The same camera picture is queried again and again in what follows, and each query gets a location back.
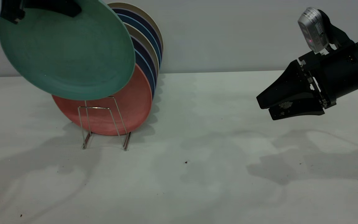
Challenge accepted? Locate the dark navy plate lilac rim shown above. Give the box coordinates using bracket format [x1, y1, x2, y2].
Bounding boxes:
[130, 36, 158, 89]
[112, 8, 163, 59]

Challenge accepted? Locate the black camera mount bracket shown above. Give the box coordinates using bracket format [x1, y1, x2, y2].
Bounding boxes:
[319, 9, 353, 50]

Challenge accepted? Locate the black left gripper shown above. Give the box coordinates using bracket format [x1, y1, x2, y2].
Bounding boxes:
[0, 0, 82, 24]

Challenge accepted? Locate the blue plate light rim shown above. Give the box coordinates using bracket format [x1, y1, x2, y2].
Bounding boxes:
[134, 50, 156, 99]

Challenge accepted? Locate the teal blue round plate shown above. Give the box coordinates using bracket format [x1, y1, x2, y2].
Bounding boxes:
[117, 14, 162, 67]

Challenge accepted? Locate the green round plate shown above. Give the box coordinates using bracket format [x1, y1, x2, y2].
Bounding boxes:
[0, 0, 136, 101]

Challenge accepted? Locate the beige round plate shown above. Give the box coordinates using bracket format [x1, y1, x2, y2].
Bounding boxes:
[124, 23, 160, 78]
[107, 3, 164, 55]

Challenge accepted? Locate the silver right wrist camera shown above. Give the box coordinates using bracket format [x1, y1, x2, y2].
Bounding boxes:
[298, 7, 330, 53]

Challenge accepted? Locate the pink round plate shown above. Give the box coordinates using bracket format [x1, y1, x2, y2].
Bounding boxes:
[52, 64, 153, 136]

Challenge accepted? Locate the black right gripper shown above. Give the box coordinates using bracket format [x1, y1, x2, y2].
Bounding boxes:
[256, 42, 358, 121]

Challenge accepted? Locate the metal wire plate rack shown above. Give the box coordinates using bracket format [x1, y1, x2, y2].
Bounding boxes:
[78, 96, 132, 152]

